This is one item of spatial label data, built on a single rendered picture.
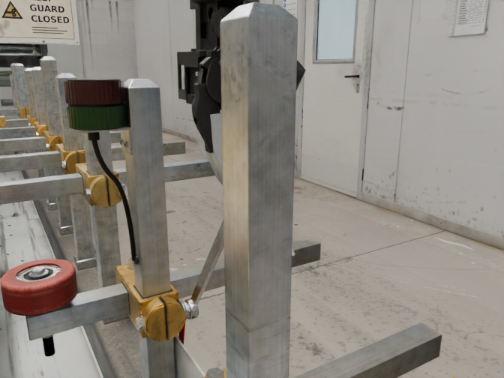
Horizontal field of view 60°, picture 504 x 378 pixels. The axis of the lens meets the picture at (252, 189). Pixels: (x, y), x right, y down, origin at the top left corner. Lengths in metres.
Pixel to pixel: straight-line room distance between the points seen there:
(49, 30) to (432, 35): 2.52
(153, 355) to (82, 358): 0.34
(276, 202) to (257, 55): 0.09
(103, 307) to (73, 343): 0.38
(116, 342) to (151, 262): 0.28
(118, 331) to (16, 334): 0.28
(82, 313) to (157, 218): 0.15
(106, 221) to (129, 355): 0.22
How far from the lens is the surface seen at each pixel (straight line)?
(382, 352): 0.52
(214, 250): 0.52
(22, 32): 3.02
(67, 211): 1.29
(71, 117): 0.49
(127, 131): 0.50
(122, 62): 9.65
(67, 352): 0.95
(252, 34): 0.26
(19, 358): 0.97
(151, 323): 0.55
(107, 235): 0.79
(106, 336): 0.82
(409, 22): 3.64
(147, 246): 0.53
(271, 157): 0.27
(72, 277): 0.56
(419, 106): 3.53
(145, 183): 0.51
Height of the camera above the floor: 1.14
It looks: 15 degrees down
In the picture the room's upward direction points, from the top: straight up
